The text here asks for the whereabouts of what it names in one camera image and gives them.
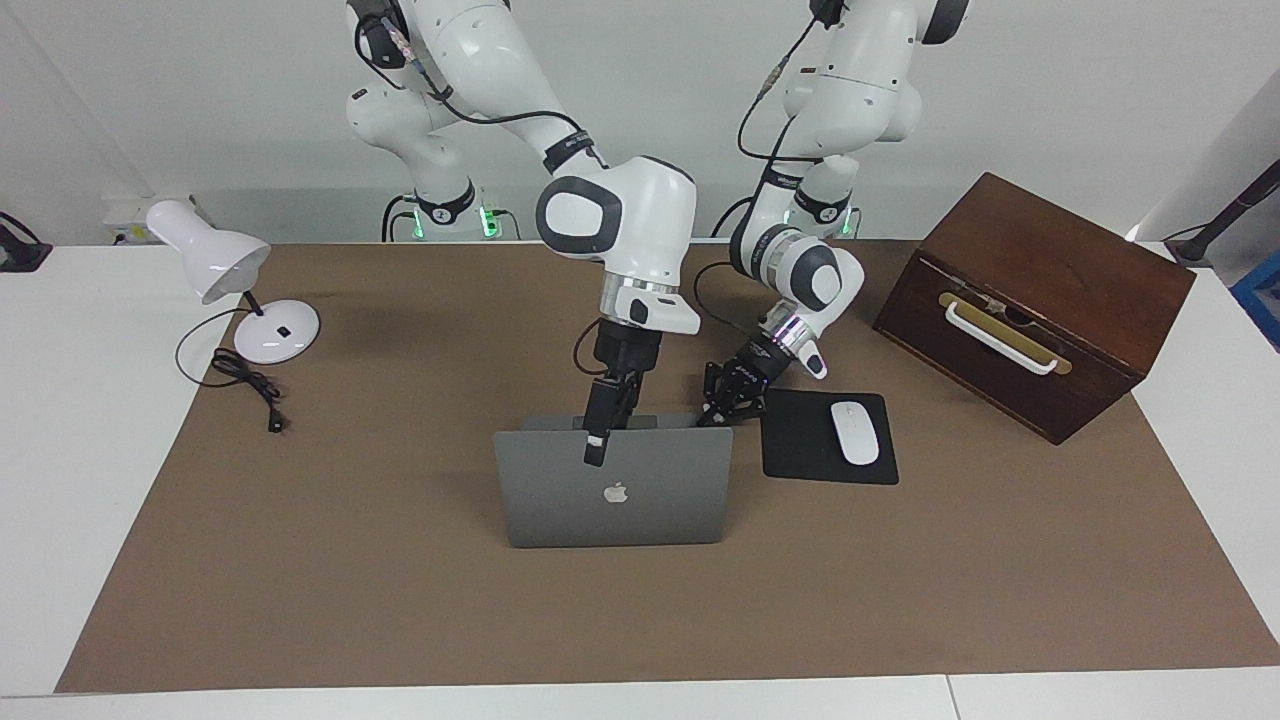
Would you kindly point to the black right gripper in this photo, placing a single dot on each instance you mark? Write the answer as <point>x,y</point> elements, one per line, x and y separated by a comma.
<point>628,350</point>

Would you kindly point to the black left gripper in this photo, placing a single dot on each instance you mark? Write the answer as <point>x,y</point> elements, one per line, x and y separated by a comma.
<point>758,365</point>

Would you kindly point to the silver laptop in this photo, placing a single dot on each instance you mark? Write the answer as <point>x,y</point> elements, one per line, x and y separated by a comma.
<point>560,500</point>

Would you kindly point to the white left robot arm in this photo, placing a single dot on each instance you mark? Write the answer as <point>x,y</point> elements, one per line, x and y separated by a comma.
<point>860,90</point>

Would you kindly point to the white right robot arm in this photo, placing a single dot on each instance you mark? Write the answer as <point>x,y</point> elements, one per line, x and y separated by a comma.
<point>640,220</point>

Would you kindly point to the black mouse pad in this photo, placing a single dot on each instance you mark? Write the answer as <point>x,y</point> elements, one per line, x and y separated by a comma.
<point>795,440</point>

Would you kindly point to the white computer mouse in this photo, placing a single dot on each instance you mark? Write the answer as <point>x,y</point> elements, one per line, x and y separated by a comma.
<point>855,435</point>

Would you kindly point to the brown table mat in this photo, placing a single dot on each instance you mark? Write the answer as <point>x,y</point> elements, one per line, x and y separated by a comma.
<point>400,600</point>

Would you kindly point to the dark brown wooden box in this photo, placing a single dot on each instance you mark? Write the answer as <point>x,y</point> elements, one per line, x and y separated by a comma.
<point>1100,300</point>

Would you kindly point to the white desk lamp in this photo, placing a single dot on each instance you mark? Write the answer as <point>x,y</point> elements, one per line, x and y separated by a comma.
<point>215,255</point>

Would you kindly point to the black stand leg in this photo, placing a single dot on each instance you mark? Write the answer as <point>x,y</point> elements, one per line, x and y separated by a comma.
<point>1235,205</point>

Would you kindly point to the white wall socket strip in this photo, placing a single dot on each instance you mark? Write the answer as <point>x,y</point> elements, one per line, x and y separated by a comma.
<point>125,215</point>

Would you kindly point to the black clamp mount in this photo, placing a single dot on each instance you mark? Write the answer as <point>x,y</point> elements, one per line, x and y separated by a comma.
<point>20,255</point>

